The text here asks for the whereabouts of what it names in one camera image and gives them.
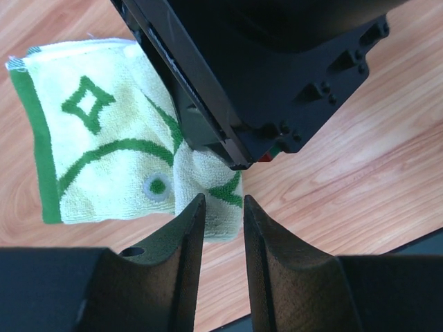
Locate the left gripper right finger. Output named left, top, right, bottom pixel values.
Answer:
left=244, top=195, right=362, bottom=331

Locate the green patterned towel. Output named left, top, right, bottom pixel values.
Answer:
left=6, top=38, right=243, bottom=243

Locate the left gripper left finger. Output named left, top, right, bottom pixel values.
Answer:
left=75, top=194, right=206, bottom=331

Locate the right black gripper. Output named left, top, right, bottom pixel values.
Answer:
left=114, top=0, right=399, bottom=170

